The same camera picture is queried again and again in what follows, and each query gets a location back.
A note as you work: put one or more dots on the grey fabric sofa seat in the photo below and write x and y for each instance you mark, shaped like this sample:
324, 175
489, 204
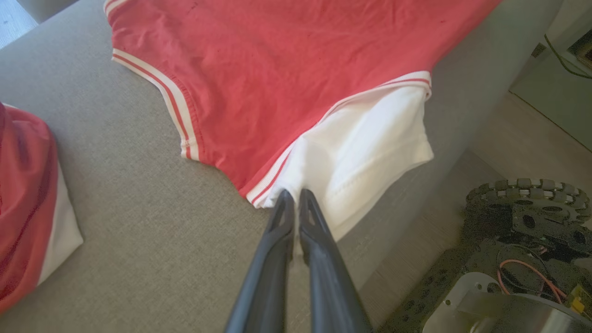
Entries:
129, 231

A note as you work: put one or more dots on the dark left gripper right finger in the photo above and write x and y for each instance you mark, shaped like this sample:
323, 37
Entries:
328, 286

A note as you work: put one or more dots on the red white-sleeved jersey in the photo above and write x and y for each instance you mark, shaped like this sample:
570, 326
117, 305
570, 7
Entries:
277, 69

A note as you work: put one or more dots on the black omni wheel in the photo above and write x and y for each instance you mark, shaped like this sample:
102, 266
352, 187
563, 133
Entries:
532, 203

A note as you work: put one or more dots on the black robot wheeled base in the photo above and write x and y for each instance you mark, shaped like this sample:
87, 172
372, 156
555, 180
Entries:
481, 310

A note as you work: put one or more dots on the red shorts white side band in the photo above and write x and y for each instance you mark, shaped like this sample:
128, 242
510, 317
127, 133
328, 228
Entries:
25, 194

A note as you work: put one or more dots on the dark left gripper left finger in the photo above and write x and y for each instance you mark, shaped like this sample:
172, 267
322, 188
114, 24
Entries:
268, 277

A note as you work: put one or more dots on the grey sofa cushion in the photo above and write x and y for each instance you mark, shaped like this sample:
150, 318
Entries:
44, 8

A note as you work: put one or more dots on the white cabinet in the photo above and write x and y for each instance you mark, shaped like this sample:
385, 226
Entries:
555, 101

